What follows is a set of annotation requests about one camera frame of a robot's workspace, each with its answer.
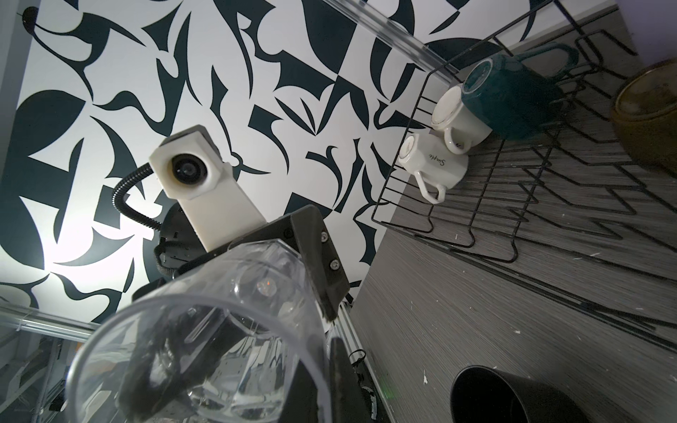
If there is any lilac plastic cup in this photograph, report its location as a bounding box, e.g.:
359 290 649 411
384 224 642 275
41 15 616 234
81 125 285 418
616 0 676 66

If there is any olive tinted glass cup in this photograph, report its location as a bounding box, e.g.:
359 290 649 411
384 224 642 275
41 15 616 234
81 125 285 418
611 58 676 174

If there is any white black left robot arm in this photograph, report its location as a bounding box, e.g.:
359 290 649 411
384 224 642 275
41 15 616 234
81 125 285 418
112 164 350 322

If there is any cream white ceramic mug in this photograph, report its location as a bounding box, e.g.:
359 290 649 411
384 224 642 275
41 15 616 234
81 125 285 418
397 133 469 204

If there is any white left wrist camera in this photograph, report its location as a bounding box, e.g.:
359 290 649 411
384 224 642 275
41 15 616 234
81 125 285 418
148 125 266 251

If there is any black ceramic mug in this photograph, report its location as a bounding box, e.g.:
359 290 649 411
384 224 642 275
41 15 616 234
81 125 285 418
450 366 589 423

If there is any black wire dish rack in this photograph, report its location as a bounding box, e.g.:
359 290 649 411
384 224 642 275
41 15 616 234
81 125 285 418
371 1 676 352

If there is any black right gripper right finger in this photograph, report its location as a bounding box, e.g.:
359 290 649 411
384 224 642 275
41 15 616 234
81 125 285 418
329 338 370 423

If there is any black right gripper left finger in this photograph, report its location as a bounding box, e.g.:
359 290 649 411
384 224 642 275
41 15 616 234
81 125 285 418
118 317 233 421

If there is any green mug white inside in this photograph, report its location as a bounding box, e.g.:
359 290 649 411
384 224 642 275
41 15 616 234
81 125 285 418
461 43 579 140

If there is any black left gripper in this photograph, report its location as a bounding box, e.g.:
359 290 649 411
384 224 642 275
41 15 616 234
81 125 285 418
132 204 350 322

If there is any white mug red inside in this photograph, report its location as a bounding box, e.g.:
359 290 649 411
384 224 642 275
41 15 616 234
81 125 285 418
431 86 492 155

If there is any clear glass cup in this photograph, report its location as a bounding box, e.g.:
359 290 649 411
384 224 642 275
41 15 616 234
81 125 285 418
66 240 331 422

